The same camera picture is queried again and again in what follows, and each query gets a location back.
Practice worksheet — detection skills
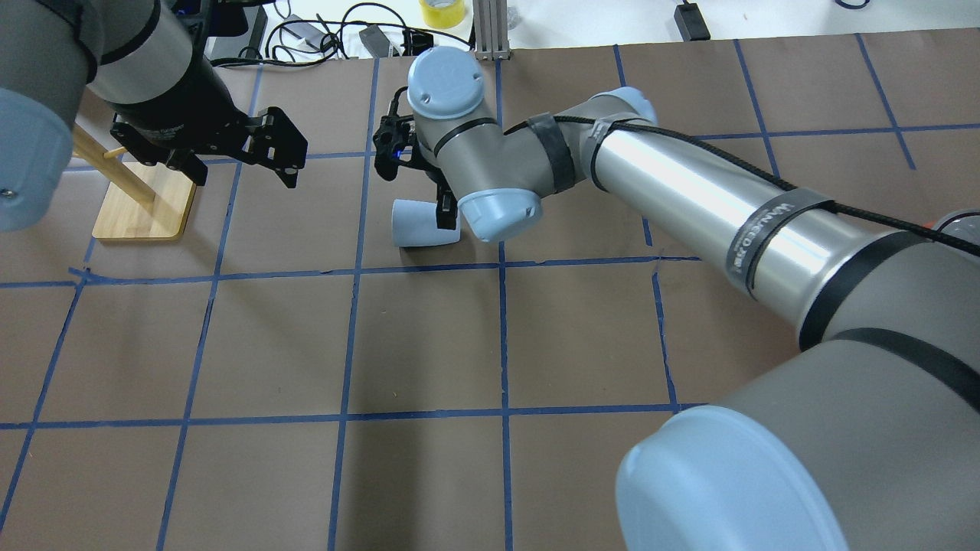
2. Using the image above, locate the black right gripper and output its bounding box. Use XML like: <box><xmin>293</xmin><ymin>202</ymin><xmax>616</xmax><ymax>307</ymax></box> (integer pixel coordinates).
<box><xmin>372</xmin><ymin>85</ymin><xmax>459</xmax><ymax>230</ymax></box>

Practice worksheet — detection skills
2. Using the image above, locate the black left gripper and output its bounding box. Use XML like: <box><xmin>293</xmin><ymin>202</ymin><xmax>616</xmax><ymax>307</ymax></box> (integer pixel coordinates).
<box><xmin>109</xmin><ymin>69</ymin><xmax>309</xmax><ymax>189</ymax></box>

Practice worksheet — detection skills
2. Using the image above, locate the light blue plastic cup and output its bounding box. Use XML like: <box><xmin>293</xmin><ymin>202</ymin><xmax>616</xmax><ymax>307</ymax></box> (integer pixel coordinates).
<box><xmin>390</xmin><ymin>199</ymin><xmax>462</xmax><ymax>248</ymax></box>

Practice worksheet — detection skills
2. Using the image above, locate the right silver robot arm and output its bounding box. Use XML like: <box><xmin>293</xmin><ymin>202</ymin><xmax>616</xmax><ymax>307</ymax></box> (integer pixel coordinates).
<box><xmin>372</xmin><ymin>47</ymin><xmax>979</xmax><ymax>550</ymax></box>

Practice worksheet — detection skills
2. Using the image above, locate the yellow tape roll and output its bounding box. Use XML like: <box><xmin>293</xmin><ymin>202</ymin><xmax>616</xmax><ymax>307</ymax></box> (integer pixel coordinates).
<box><xmin>419</xmin><ymin>0</ymin><xmax>466</xmax><ymax>29</ymax></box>

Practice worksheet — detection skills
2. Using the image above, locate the wooden mug tree stand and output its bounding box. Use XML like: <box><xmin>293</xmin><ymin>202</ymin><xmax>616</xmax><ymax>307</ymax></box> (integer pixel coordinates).
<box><xmin>71</xmin><ymin>125</ymin><xmax>196</xmax><ymax>242</ymax></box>

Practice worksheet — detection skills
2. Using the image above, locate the black power adapter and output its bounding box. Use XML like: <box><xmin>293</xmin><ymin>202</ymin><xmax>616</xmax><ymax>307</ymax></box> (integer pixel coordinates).
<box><xmin>673</xmin><ymin>1</ymin><xmax>711</xmax><ymax>42</ymax></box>

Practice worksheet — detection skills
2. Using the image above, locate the aluminium frame post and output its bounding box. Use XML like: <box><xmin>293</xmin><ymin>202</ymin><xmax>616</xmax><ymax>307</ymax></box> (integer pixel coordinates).
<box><xmin>472</xmin><ymin>0</ymin><xmax>511</xmax><ymax>60</ymax></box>

